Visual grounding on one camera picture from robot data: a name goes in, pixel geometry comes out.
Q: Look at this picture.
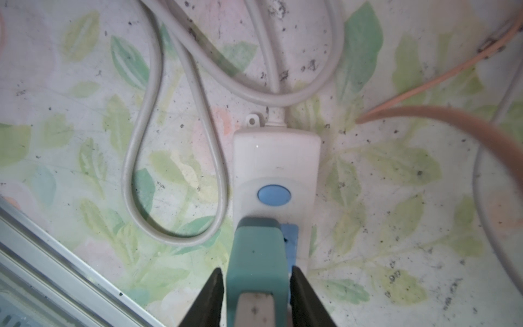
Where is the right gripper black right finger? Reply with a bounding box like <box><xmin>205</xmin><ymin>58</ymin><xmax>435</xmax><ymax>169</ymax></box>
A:
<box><xmin>290</xmin><ymin>266</ymin><xmax>336</xmax><ymax>327</ymax></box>

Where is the white thin USB cable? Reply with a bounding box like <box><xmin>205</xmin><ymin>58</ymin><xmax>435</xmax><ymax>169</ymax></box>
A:
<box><xmin>473</xmin><ymin>73</ymin><xmax>523</xmax><ymax>295</ymax></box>

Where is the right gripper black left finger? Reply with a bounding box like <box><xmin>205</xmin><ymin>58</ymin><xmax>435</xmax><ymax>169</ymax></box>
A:
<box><xmin>178</xmin><ymin>268</ymin><xmax>224</xmax><ymax>327</ymax></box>

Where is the teal charger with white cable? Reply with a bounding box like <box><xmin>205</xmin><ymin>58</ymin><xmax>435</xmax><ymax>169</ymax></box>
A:
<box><xmin>226</xmin><ymin>217</ymin><xmax>290</xmax><ymax>326</ymax></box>

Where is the pink multi-head USB cable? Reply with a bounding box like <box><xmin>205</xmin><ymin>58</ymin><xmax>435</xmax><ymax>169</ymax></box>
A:
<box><xmin>356</xmin><ymin>16</ymin><xmax>523</xmax><ymax>185</ymax></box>

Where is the white blue power strip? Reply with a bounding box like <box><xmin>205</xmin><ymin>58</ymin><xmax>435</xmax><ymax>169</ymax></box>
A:
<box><xmin>232</xmin><ymin>114</ymin><xmax>321</xmax><ymax>273</ymax></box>

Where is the white power strip cord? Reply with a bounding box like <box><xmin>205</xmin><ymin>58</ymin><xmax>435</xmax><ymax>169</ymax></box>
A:
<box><xmin>121</xmin><ymin>0</ymin><xmax>345</xmax><ymax>247</ymax></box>

